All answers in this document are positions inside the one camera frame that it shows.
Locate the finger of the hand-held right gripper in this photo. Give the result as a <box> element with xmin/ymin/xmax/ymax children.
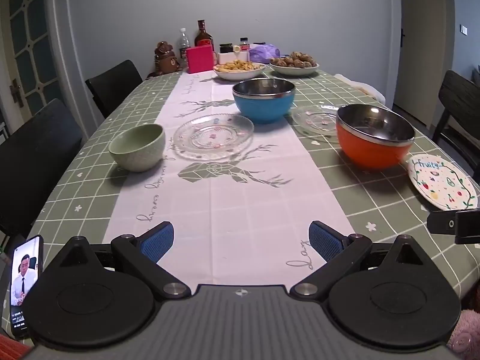
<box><xmin>427</xmin><ymin>208</ymin><xmax>480</xmax><ymax>244</ymax></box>

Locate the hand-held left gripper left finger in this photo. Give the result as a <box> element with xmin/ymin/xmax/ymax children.
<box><xmin>52</xmin><ymin>222</ymin><xmax>190</xmax><ymax>301</ymax></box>

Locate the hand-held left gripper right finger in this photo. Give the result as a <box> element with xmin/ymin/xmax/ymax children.
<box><xmin>290</xmin><ymin>221</ymin><xmax>437</xmax><ymax>302</ymax></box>

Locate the white fruit-print plate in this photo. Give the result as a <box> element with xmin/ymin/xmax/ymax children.
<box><xmin>408</xmin><ymin>154</ymin><xmax>479</xmax><ymax>211</ymax></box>

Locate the green ceramic bowl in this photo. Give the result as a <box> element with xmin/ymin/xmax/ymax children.
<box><xmin>109</xmin><ymin>124</ymin><xmax>166</xmax><ymax>172</ymax></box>

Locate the orange steel bowl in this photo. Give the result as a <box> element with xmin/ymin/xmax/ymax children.
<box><xmin>336</xmin><ymin>104</ymin><xmax>415</xmax><ymax>169</ymax></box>

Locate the clear glass plate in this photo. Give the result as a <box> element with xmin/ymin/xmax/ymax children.
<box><xmin>292</xmin><ymin>105</ymin><xmax>341</xmax><ymax>138</ymax></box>
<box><xmin>173</xmin><ymin>113</ymin><xmax>255</xmax><ymax>160</ymax></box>

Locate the blue steel bowl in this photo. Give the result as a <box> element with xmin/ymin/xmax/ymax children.
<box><xmin>232</xmin><ymin>79</ymin><xmax>296</xmax><ymax>124</ymax></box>

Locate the green checked tablecloth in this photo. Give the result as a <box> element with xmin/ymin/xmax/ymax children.
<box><xmin>2</xmin><ymin>64</ymin><xmax>480</xmax><ymax>340</ymax></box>

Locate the pink fluffy cloth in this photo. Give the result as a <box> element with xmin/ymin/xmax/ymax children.
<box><xmin>447</xmin><ymin>308</ymin><xmax>480</xmax><ymax>354</ymax></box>

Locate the black chair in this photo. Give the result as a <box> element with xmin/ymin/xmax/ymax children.
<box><xmin>85</xmin><ymin>60</ymin><xmax>143</xmax><ymax>119</ymax></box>
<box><xmin>432</xmin><ymin>70</ymin><xmax>480</xmax><ymax>181</ymax></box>
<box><xmin>0</xmin><ymin>98</ymin><xmax>84</xmax><ymax>238</ymax></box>

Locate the black smartphone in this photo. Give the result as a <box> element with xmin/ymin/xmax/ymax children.
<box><xmin>8</xmin><ymin>234</ymin><xmax>44</xmax><ymax>341</ymax></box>

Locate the white plate of walnuts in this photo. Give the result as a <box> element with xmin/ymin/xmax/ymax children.
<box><xmin>270</xmin><ymin>52</ymin><xmax>320</xmax><ymax>77</ymax></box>

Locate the red cloth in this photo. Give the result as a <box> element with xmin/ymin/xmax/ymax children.
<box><xmin>0</xmin><ymin>333</ymin><xmax>28</xmax><ymax>360</ymax></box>

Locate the brown bear bottle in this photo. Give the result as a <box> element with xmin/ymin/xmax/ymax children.
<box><xmin>153</xmin><ymin>41</ymin><xmax>183</xmax><ymax>76</ymax></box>

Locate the pile of walnuts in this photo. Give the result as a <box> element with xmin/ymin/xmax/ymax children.
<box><xmin>271</xmin><ymin>51</ymin><xmax>316</xmax><ymax>68</ymax></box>

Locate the white plate of fried snacks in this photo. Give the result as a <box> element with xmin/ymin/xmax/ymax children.
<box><xmin>213</xmin><ymin>60</ymin><xmax>266</xmax><ymax>81</ymax></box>

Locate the white door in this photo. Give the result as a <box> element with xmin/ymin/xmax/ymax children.
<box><xmin>392</xmin><ymin>0</ymin><xmax>456</xmax><ymax>130</ymax></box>

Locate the pink box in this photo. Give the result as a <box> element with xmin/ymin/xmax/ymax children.
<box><xmin>186</xmin><ymin>45</ymin><xmax>215</xmax><ymax>73</ymax></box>

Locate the pile of fried snacks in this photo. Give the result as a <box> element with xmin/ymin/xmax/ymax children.
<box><xmin>217</xmin><ymin>59</ymin><xmax>263</xmax><ymax>73</ymax></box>

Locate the clear water bottle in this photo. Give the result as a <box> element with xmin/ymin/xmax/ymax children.
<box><xmin>178</xmin><ymin>28</ymin><xmax>190</xmax><ymax>66</ymax></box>

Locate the purple plastic bag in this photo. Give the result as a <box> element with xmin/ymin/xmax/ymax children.
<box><xmin>249</xmin><ymin>44</ymin><xmax>282</xmax><ymax>63</ymax></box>

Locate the white box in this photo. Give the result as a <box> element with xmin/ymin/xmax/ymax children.
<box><xmin>218</xmin><ymin>50</ymin><xmax>250</xmax><ymax>64</ymax></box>

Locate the dark liquor bottle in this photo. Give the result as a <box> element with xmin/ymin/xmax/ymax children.
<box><xmin>194</xmin><ymin>20</ymin><xmax>215</xmax><ymax>51</ymax></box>

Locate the glass-panelled door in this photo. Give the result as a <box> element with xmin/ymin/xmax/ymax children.
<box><xmin>0</xmin><ymin>0</ymin><xmax>65</xmax><ymax>130</ymax></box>

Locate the dark door handle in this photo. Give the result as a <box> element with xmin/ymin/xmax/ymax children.
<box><xmin>9</xmin><ymin>79</ymin><xmax>25</xmax><ymax>108</ymax></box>

